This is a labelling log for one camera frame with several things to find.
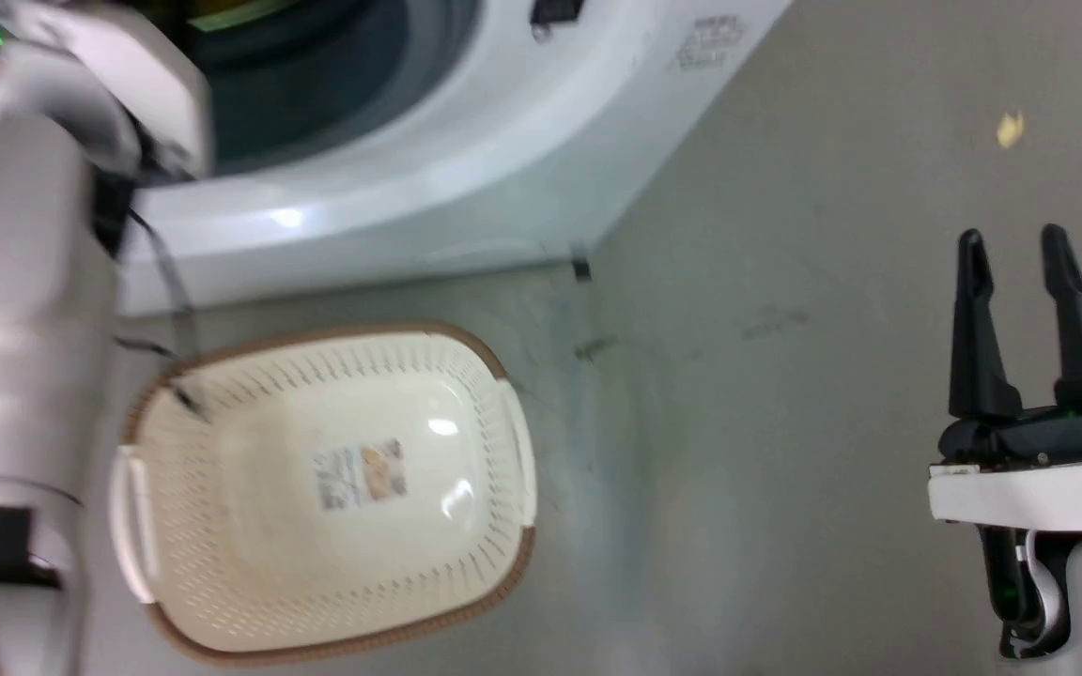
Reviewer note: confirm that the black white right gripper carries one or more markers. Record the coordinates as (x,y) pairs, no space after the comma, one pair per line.
(1039,488)

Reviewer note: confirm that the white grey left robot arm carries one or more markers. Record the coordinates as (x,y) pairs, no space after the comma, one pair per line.
(15,310)

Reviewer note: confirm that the white front-load washing machine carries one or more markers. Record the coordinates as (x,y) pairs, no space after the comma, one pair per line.
(466,160)

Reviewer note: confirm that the paper sticker inside basket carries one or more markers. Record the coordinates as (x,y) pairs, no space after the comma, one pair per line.
(363,474)

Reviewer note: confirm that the cream plastic laundry basket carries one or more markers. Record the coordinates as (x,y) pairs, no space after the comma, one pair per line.
(259,563)

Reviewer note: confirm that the small yellow floor scrap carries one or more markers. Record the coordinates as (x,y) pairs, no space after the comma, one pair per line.
(1011,129)

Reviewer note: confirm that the black washer foot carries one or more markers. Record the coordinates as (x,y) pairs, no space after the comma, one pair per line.
(580,267)

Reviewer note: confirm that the black washer door latch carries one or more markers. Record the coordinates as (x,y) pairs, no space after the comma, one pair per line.
(556,11)

